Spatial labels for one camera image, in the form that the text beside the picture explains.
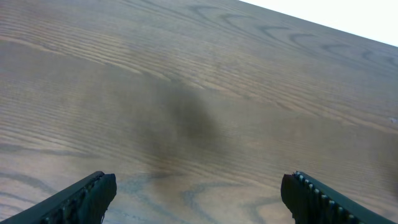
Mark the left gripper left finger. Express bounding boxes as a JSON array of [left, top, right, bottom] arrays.
[[1, 171, 117, 224]]

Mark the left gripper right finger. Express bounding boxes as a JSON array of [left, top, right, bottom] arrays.
[[280, 171, 394, 224]]

